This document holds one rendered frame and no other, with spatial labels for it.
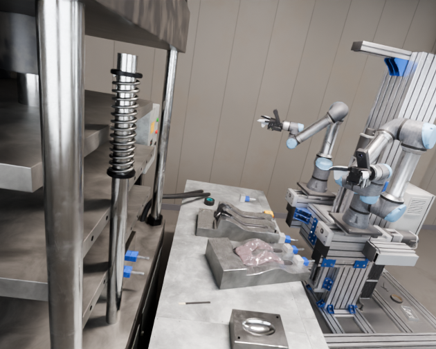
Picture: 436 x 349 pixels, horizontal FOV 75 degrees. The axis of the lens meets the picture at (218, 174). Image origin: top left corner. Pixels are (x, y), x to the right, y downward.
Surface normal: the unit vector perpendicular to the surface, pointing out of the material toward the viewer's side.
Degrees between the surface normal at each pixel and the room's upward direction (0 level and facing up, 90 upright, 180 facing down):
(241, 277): 90
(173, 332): 0
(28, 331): 0
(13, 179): 90
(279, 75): 90
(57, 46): 90
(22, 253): 0
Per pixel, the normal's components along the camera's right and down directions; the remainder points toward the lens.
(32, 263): 0.17, -0.93
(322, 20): 0.15, 0.36
